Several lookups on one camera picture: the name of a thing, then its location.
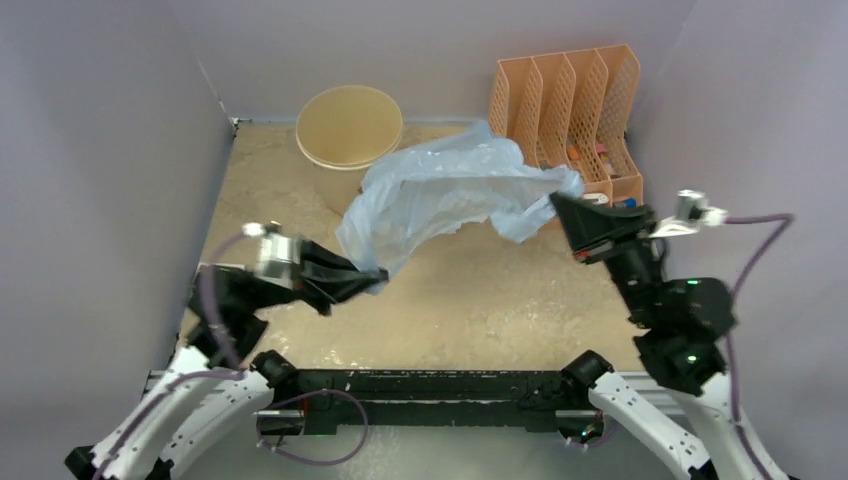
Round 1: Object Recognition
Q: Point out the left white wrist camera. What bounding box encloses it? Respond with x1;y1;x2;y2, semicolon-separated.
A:
241;221;303;290

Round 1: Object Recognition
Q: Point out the beige paper trash bin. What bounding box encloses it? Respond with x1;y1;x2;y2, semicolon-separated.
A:
295;85;404;215

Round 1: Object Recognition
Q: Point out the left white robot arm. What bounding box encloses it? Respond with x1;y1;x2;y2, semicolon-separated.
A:
65;223;389;479

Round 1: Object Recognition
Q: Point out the white stapler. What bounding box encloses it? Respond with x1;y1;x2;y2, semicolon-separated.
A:
581;192;610;205

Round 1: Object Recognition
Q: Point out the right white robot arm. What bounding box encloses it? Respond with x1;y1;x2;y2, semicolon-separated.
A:
550;190;785;479

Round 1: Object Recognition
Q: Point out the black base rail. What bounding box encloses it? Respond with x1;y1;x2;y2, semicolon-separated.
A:
251;350;613;435

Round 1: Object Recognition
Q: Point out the orange item in rack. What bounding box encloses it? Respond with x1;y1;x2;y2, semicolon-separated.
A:
566;144;581;162

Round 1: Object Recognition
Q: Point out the blue plastic trash bag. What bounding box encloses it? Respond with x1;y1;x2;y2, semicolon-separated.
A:
336;122;586;279

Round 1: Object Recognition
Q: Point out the orange file organizer rack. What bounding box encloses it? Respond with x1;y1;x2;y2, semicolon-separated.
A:
488;44;644;206

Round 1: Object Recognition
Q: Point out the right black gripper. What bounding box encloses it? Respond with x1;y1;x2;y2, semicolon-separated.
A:
534;190;653;318

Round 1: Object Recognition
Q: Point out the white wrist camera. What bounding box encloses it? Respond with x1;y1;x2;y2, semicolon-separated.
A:
241;221;303;290
649;189;728;239

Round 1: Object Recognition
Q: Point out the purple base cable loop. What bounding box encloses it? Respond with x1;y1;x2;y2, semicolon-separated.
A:
255;388;370;466

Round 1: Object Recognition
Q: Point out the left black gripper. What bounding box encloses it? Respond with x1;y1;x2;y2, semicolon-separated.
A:
246;230;392;312

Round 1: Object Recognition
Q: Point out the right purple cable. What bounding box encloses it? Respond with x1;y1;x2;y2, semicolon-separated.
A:
722;213;795;480

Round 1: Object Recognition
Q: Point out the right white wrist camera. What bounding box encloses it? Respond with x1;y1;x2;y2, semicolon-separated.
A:
649;189;728;239

